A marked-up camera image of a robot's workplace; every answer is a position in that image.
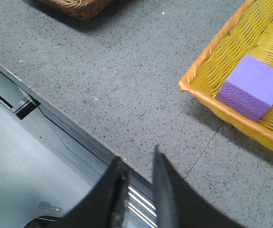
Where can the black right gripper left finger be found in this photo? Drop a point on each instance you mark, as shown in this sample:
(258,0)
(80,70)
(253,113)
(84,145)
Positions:
(106,205)

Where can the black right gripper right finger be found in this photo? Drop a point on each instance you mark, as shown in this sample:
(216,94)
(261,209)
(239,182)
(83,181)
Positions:
(177,204)

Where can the purple sponge block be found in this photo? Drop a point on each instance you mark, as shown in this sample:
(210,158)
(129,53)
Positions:
(249,88)

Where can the yellow wicker basket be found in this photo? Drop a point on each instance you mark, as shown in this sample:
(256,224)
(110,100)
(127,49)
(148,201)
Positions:
(248,32)

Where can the brown wicker basket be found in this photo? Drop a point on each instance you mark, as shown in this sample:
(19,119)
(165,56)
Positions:
(82,10)

